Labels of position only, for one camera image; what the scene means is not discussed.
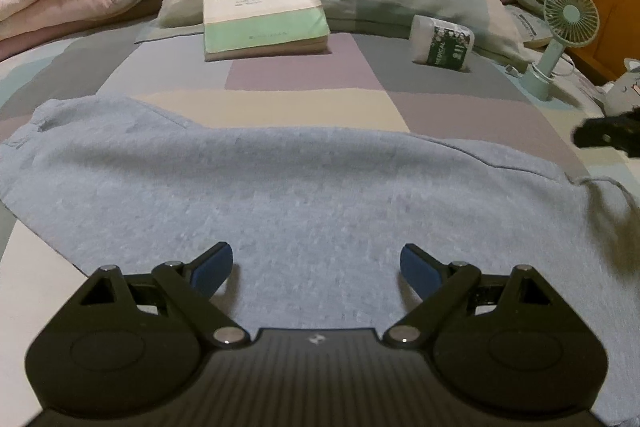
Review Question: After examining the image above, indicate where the patchwork bed sheet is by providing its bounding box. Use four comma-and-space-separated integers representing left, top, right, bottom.
0, 19, 640, 308

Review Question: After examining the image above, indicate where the green handheld fan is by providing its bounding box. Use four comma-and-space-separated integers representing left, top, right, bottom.
522, 0, 600, 100

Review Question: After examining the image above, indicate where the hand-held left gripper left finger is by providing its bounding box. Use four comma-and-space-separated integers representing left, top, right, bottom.
37, 241, 250, 351

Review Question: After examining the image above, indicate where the grey cat face cushion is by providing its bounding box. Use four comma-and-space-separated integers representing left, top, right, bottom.
595, 58, 640, 118

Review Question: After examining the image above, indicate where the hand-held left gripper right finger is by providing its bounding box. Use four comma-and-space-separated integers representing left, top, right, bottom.
383, 244, 596, 352

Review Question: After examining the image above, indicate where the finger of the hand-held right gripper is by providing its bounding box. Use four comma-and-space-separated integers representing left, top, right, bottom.
573, 107, 640, 158

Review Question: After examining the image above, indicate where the white charging cable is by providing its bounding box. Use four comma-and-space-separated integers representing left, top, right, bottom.
505, 57, 576, 80

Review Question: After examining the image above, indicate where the green tissue packet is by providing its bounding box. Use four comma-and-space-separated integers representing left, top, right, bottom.
409, 14, 475, 72

